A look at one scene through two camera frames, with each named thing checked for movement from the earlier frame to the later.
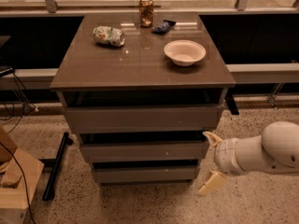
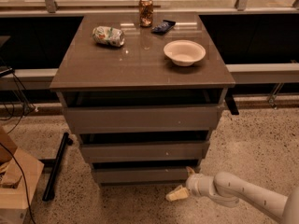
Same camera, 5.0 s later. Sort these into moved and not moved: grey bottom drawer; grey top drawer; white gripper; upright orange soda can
Moved: white gripper
Not moved: grey top drawer; grey bottom drawer; upright orange soda can
